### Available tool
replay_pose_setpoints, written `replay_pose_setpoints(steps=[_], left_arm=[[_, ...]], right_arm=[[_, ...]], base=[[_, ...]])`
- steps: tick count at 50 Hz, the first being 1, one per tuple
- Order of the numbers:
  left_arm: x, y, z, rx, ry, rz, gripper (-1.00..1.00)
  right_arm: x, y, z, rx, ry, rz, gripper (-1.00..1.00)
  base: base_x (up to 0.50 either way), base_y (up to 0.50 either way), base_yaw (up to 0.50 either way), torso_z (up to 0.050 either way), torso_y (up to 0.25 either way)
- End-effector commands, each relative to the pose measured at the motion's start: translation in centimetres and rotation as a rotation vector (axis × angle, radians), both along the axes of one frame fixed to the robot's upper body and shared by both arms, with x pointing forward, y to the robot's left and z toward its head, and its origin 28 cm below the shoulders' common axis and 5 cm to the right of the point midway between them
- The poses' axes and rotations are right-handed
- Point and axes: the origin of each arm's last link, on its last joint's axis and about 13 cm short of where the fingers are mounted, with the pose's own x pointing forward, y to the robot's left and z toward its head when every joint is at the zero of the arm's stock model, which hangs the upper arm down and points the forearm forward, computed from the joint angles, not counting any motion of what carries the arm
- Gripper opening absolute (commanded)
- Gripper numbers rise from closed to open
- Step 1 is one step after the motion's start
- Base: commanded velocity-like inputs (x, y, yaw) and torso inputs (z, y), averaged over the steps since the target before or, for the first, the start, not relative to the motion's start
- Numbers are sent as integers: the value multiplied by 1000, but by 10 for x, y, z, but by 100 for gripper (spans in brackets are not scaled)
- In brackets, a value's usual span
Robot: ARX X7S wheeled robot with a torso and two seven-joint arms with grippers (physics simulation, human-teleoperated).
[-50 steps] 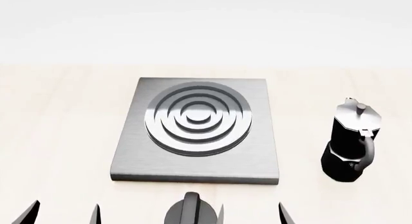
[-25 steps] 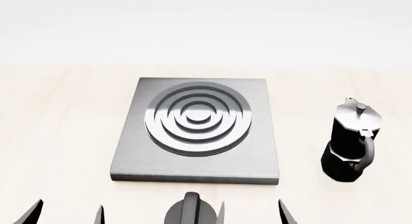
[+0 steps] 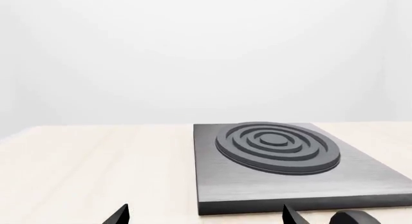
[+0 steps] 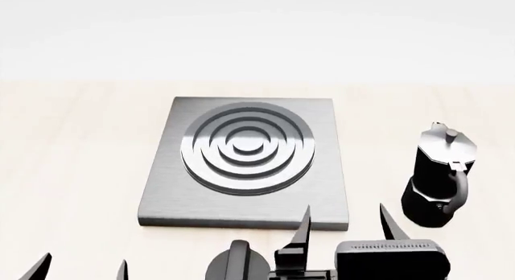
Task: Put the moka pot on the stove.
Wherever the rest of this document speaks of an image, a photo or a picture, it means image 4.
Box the black and silver moka pot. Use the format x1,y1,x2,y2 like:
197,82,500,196
401,121,479,229

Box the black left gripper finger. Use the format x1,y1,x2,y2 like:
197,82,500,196
17,252,53,280
116,258,130,280

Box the grey metal stove plate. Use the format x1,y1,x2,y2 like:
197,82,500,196
136,95,350,232

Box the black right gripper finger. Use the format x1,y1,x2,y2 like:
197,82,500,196
274,204,312,271
379,203,412,241

